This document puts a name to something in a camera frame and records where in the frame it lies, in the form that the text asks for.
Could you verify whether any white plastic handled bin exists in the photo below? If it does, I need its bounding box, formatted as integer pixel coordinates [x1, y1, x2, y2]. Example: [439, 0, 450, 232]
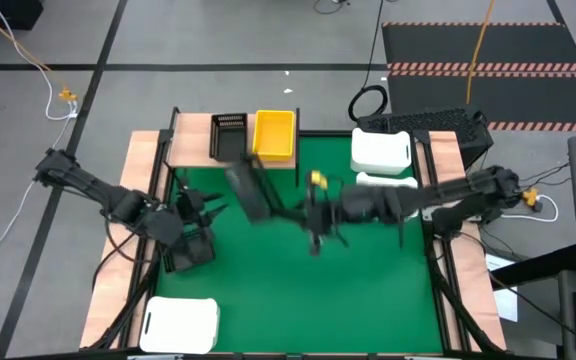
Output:
[355, 171, 422, 221]
[139, 295, 221, 355]
[349, 127, 413, 177]

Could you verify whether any white paper sheet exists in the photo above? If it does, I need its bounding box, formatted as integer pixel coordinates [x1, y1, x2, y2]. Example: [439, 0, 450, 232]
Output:
[483, 252, 520, 324]

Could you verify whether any long black coiled cable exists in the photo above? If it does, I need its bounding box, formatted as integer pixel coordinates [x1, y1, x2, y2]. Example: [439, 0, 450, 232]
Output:
[347, 0, 390, 124]

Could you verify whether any black aluminium table frame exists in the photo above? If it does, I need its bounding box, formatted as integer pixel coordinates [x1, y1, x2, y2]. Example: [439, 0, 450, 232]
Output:
[80, 128, 508, 360]

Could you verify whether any white floor cable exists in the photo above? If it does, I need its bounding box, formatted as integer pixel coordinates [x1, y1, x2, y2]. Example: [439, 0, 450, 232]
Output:
[0, 0, 79, 122]
[0, 115, 77, 287]
[498, 193, 560, 224]

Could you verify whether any black beam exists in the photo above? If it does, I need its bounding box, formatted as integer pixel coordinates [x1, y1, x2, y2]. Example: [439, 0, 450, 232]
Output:
[488, 243, 576, 291]

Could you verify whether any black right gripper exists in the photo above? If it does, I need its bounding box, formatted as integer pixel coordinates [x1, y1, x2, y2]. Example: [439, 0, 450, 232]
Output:
[272, 195, 343, 237]

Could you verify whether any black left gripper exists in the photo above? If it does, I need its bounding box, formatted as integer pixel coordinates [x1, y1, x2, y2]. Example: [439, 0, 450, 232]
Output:
[175, 187, 230, 226]

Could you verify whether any small yellow cable tag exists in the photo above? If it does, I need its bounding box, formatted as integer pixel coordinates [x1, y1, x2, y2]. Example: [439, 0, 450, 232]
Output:
[309, 170, 329, 191]

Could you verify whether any black hazard-striped floor mat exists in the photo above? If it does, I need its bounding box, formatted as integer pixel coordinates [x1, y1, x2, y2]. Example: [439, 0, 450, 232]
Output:
[386, 69, 576, 134]
[380, 20, 576, 72]

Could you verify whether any black box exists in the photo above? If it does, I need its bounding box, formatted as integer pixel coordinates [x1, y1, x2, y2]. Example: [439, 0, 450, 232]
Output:
[0, 0, 45, 31]

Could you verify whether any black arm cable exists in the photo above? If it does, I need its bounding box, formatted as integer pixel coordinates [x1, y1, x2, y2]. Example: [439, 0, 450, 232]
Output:
[91, 214, 162, 294]

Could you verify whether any thick orange hanging cable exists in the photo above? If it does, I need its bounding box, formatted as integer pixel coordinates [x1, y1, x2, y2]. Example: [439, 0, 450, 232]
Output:
[465, 0, 497, 105]

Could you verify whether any orange floor cable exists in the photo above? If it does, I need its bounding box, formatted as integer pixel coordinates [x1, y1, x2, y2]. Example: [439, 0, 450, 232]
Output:
[0, 0, 72, 96]

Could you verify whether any green table mat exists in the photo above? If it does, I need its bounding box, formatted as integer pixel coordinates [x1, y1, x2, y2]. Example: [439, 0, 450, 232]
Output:
[153, 135, 444, 355]

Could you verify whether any wooden table side panel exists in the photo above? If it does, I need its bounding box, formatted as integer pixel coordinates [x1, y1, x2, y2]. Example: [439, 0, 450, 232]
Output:
[78, 129, 175, 350]
[427, 130, 508, 352]

